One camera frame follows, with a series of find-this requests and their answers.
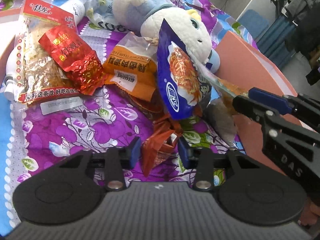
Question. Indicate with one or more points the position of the grey clear snack packet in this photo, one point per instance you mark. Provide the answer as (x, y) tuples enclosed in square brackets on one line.
[(221, 120)]

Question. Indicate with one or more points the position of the grey hanging jacket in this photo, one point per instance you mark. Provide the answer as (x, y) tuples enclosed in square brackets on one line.
[(301, 2)]

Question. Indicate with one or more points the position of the red foil snack packet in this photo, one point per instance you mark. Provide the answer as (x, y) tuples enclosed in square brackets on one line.
[(75, 60)]

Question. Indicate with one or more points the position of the blue chair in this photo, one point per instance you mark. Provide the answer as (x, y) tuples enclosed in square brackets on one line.
[(252, 22)]

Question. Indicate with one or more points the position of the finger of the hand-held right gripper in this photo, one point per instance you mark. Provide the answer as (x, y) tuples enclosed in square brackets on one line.
[(250, 107), (271, 100)]

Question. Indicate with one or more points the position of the white and blue plush toy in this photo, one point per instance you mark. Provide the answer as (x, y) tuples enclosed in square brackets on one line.
[(150, 12)]

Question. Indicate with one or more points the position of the pink cardboard box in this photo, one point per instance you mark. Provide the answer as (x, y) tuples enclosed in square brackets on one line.
[(245, 60)]

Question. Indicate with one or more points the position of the clear orange snack packet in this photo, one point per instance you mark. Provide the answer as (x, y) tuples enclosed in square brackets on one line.
[(225, 86)]

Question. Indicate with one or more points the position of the black hanging clothes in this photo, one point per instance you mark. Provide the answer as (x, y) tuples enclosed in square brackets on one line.
[(308, 40)]

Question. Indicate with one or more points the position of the clear printed plastic bag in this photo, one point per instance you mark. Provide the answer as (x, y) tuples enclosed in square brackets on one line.
[(105, 12)]

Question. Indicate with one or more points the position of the small orange-brown snack packet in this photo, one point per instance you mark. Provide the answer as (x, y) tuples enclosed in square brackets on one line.
[(152, 150)]

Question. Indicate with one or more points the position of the purple floral bed sheet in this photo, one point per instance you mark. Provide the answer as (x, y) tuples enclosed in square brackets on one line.
[(75, 130)]

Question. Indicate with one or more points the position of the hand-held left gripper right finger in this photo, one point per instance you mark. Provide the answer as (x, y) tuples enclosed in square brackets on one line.
[(183, 155)]

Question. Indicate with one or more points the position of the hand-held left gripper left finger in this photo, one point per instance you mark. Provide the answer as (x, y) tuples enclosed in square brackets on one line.
[(135, 152)]

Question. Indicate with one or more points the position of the blue snack packet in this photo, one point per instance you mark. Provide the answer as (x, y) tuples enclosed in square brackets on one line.
[(175, 90)]

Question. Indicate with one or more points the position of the white blue printed bottle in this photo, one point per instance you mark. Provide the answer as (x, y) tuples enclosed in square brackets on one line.
[(72, 5)]

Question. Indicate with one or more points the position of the plain white bottle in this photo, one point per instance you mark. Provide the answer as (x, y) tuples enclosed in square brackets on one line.
[(9, 72)]

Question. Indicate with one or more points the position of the red-topped clear snack bag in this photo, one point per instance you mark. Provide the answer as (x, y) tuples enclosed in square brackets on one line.
[(37, 62)]

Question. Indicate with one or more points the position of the blue curtain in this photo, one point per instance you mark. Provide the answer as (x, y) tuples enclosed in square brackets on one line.
[(277, 40)]

